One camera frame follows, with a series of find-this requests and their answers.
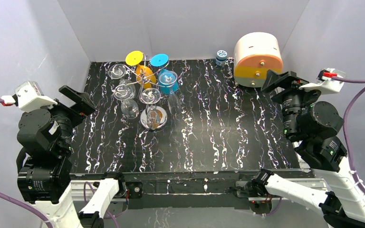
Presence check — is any clear wine glass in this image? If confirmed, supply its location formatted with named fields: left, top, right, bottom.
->
left=107, top=64, right=129, bottom=85
left=139, top=88, right=161, bottom=130
left=114, top=84, right=139, bottom=119

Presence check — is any orange plastic goblet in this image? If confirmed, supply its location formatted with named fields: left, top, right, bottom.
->
left=125, top=50, right=156, bottom=89

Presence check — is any clear wine glass front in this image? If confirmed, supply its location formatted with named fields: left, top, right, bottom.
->
left=139, top=88, right=161, bottom=130

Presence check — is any blue plastic wine glass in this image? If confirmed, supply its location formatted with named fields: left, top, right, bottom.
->
left=150, top=53, right=179, bottom=95

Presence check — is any clear champagne flute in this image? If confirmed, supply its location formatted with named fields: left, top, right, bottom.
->
left=158, top=69, right=181, bottom=116

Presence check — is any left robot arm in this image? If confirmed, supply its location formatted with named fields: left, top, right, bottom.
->
left=14, top=81, right=132, bottom=228

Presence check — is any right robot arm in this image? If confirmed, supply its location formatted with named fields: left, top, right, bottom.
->
left=231, top=68, right=365, bottom=228

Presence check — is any chrome wine glass rack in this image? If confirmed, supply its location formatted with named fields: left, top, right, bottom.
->
left=107, top=50, right=182, bottom=131

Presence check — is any white orange cylindrical appliance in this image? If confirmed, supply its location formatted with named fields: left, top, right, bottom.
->
left=233, top=32, right=283, bottom=88

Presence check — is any small blue lidded jar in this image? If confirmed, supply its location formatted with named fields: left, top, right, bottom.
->
left=215, top=50, right=228, bottom=66

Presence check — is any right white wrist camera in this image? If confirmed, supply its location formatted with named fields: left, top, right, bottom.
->
left=299, top=68, right=346, bottom=95

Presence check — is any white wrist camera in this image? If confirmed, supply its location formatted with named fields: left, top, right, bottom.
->
left=1, top=81, right=58, bottom=113
left=299, top=68, right=346, bottom=95

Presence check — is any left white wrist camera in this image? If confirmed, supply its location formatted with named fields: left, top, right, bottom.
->
left=1, top=81, right=58, bottom=113

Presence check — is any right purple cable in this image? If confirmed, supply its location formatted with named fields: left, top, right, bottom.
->
left=266, top=75, right=365, bottom=217

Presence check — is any purple cable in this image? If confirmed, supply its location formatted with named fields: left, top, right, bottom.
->
left=266, top=75, right=365, bottom=217
left=0, top=98, right=120, bottom=228

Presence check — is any aluminium rail frame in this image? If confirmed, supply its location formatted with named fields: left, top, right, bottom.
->
left=69, top=77, right=328, bottom=218

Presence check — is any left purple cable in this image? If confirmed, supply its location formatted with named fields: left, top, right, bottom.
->
left=0, top=98, right=120, bottom=228

